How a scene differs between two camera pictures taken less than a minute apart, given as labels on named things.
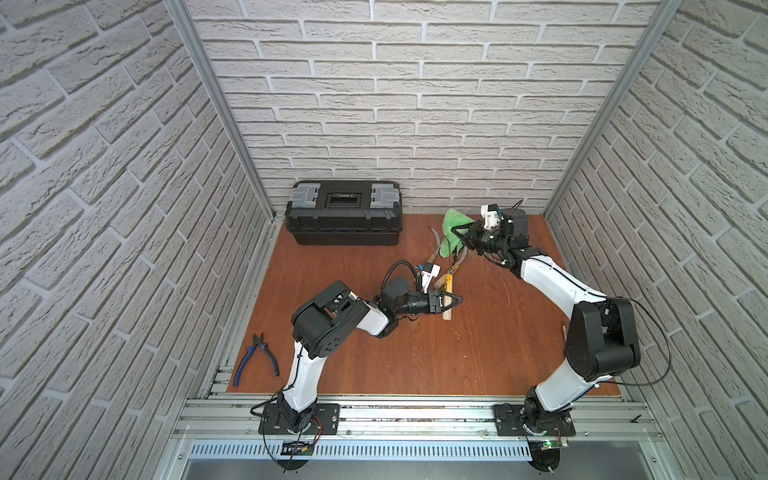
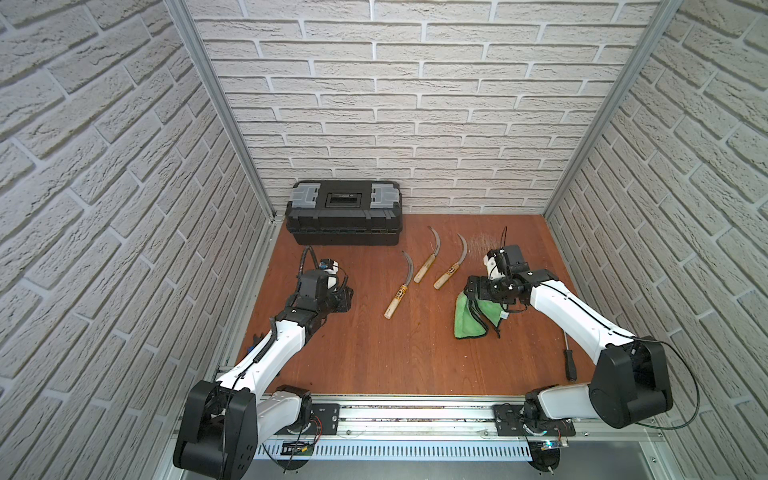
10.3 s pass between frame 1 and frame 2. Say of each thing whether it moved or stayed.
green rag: moved
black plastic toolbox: stayed
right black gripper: moved
